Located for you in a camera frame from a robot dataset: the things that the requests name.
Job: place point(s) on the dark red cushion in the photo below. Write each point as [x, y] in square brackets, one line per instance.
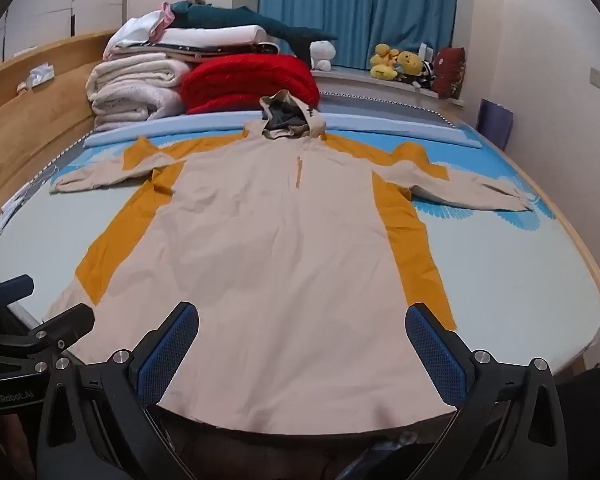
[450, 72]

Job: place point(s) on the beige and orange hooded jacket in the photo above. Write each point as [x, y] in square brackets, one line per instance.
[280, 260]

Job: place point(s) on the yellow plush toy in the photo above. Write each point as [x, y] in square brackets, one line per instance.
[384, 62]
[410, 66]

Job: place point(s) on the white folded cloth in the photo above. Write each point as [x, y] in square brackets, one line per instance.
[135, 32]

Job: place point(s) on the teal shark plush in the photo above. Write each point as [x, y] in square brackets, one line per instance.
[230, 17]

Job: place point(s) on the wooden headboard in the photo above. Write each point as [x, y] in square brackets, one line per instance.
[30, 130]

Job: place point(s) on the white folded quilt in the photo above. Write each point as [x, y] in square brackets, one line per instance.
[210, 37]

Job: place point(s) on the black and white plush toy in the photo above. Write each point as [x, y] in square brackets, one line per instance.
[428, 74]

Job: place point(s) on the pink cloth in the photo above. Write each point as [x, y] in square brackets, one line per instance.
[166, 17]

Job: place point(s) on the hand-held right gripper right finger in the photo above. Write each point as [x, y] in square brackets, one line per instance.
[437, 360]

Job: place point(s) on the cream folded blanket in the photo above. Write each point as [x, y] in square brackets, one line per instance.
[130, 85]

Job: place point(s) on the red folded blanket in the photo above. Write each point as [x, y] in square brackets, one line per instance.
[250, 80]

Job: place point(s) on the white wardrobe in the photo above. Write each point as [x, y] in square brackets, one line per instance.
[55, 0]

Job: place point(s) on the wooden bed frame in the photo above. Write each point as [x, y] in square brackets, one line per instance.
[570, 220]

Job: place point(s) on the grey mat with dotted trim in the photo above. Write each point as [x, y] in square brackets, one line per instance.
[380, 105]

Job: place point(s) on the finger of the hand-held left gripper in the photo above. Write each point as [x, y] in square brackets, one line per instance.
[10, 287]
[62, 325]

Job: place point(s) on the white plastic bag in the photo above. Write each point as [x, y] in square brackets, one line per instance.
[41, 74]

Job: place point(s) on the purple bag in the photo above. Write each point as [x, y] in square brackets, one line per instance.
[495, 122]

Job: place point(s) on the window sill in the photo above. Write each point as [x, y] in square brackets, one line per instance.
[360, 77]

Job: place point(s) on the light blue foam strip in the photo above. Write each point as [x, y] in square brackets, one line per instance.
[380, 125]

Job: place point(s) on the blue curtain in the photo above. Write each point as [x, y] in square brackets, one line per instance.
[355, 5]

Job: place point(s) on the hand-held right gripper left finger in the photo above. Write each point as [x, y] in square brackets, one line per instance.
[167, 355]

